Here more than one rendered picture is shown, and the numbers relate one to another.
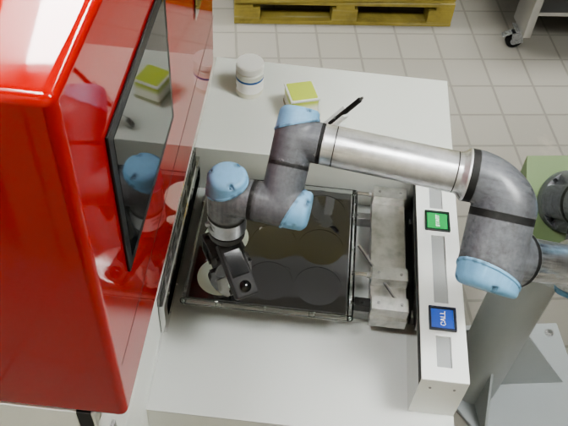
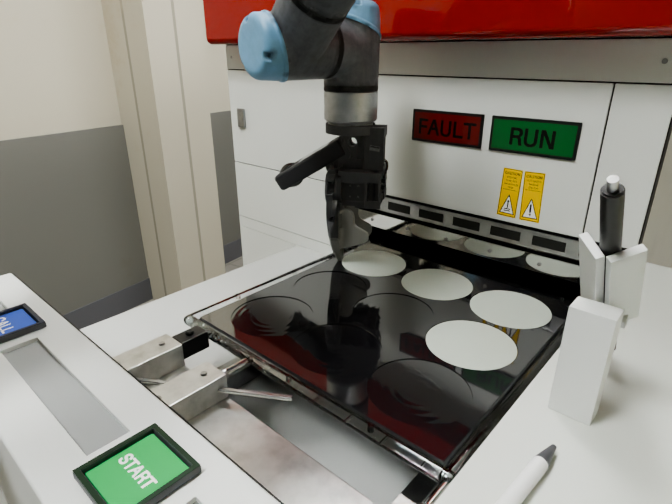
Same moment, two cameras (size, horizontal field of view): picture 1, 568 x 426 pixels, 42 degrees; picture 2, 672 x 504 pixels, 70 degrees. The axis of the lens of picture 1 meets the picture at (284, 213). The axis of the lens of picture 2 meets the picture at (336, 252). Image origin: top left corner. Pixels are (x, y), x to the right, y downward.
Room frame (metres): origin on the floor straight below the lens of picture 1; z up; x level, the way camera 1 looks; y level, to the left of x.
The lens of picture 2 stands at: (1.34, -0.44, 1.20)
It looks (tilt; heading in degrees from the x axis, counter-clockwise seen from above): 23 degrees down; 130
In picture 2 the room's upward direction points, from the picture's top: straight up
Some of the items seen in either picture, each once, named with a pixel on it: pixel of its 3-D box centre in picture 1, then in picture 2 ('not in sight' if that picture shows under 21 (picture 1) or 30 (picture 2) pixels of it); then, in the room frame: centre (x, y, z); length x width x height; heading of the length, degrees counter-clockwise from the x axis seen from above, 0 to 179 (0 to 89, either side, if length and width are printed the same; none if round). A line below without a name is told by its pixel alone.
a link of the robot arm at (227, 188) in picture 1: (228, 194); (349, 47); (0.91, 0.10, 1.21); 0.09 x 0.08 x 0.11; 80
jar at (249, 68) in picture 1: (249, 76); not in sight; (1.49, 0.12, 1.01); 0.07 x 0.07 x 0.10
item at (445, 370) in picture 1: (433, 285); (77, 456); (0.98, -0.34, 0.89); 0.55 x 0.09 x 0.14; 179
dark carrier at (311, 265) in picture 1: (273, 242); (392, 313); (1.05, 0.02, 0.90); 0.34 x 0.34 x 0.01; 89
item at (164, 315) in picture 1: (181, 238); (461, 262); (1.04, 0.23, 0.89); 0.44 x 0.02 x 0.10; 179
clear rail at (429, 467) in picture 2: (352, 251); (288, 381); (1.05, -0.16, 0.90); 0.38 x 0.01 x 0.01; 179
